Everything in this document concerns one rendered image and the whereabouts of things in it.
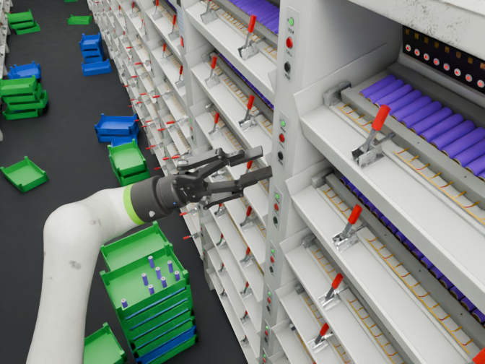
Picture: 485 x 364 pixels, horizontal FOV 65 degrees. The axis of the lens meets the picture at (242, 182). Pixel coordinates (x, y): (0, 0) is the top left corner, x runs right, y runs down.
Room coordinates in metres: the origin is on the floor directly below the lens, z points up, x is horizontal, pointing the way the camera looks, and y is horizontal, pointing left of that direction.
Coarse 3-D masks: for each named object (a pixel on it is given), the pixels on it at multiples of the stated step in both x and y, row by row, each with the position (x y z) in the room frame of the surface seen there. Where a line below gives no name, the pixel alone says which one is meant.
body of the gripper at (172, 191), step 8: (168, 176) 0.63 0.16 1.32; (176, 176) 0.62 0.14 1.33; (184, 176) 0.61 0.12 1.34; (192, 176) 0.61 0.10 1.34; (160, 184) 0.61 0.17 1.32; (168, 184) 0.60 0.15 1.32; (176, 184) 0.61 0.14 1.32; (184, 184) 0.61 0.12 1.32; (200, 184) 0.61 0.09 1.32; (160, 192) 0.59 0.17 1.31; (168, 192) 0.59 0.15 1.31; (176, 192) 0.59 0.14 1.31; (184, 192) 0.61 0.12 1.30; (168, 200) 0.58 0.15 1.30; (176, 200) 0.58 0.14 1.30; (184, 200) 0.60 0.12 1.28; (192, 200) 0.61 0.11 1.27; (200, 200) 0.61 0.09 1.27; (168, 208) 0.58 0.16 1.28; (176, 208) 0.59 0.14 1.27
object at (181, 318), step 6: (192, 306) 0.95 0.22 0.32; (186, 312) 0.93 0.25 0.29; (192, 312) 0.95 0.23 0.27; (174, 318) 0.90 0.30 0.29; (180, 318) 0.91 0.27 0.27; (186, 318) 0.93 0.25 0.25; (162, 324) 0.90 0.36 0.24; (168, 324) 0.88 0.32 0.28; (174, 324) 0.89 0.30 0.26; (156, 330) 0.85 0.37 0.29; (162, 330) 0.86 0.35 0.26; (144, 336) 0.82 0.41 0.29; (150, 336) 0.83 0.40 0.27; (156, 336) 0.85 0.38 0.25; (132, 342) 0.79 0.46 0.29; (138, 342) 0.80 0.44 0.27; (144, 342) 0.82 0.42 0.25; (132, 348) 0.79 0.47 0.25
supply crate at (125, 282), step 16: (144, 256) 1.05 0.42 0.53; (160, 256) 1.09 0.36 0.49; (112, 272) 0.97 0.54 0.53; (128, 272) 1.01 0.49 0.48; (144, 272) 1.01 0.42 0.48; (112, 288) 0.93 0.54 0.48; (128, 288) 0.93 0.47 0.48; (144, 288) 0.93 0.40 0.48; (160, 288) 0.93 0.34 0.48; (176, 288) 0.92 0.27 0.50; (128, 304) 0.85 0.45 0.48; (144, 304) 0.84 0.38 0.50
